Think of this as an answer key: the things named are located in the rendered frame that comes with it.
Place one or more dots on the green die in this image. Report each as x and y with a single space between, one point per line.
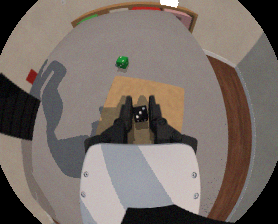
122 62

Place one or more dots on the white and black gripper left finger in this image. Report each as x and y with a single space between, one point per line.
115 133

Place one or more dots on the black die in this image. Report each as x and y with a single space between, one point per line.
140 113

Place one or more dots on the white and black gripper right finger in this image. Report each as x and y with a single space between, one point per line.
163 131

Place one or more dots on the tan mat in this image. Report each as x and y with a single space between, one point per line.
170 98

